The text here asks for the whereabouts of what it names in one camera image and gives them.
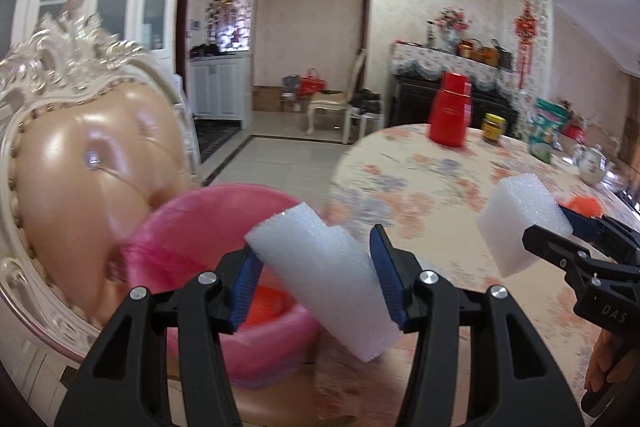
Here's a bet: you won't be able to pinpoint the black upright piano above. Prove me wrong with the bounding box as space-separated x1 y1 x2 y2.
390 74 518 138

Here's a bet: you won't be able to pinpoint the person's right hand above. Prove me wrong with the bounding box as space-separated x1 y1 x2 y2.
586 329 640 397

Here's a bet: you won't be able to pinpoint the red thermos jug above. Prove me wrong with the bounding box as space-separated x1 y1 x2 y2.
428 72 473 149

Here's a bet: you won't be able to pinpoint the white low cabinet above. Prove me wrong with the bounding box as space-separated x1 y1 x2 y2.
189 54 253 128

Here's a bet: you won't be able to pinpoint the white stool with dark bag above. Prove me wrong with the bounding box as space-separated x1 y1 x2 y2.
345 89 383 145

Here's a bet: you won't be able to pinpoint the cardboard box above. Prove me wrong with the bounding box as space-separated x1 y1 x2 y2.
252 85 283 112

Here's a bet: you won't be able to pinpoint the lace piano cover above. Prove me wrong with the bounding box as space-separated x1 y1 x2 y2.
389 42 516 98

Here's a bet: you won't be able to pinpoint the white lattice partition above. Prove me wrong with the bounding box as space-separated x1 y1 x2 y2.
207 0 258 52

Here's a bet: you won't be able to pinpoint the yellow-lid jar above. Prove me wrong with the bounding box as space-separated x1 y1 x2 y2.
482 113 506 144

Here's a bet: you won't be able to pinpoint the floral tablecloth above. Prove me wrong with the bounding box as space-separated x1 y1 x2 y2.
315 123 640 427

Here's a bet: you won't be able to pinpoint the orange fuzzy object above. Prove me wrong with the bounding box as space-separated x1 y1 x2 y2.
567 196 601 218

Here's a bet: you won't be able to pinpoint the pink plastic bin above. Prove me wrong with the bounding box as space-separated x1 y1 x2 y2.
120 183 323 390

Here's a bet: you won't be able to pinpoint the red knot wall ornament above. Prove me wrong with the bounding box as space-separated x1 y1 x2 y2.
515 2 541 90

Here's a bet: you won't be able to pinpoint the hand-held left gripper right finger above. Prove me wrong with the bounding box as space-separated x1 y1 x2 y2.
369 223 586 427

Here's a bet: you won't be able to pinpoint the flower vase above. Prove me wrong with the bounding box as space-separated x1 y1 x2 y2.
434 8 471 52

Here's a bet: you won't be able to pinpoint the cream side chair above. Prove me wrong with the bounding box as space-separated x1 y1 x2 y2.
306 49 368 138

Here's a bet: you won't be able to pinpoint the red shopping bag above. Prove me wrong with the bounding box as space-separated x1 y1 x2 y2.
299 68 326 96

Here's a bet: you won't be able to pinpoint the white teapot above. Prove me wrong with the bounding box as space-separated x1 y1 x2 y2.
572 143 616 185

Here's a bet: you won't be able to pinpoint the green snack bag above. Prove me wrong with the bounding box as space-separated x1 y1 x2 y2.
527 97 571 164

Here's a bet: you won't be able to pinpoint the white foam block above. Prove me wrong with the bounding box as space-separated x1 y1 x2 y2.
475 173 573 279
243 207 401 363

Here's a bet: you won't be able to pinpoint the ornate cream dining chair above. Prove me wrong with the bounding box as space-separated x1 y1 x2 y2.
0 0 201 363

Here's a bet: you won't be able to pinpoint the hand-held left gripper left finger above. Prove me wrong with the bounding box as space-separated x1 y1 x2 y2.
54 246 263 427

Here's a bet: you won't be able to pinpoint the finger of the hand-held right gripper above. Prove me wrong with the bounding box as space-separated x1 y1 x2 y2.
557 203 640 258
521 223 640 284

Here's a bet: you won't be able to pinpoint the woven gift baskets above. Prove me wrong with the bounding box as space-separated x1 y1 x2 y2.
457 38 501 68

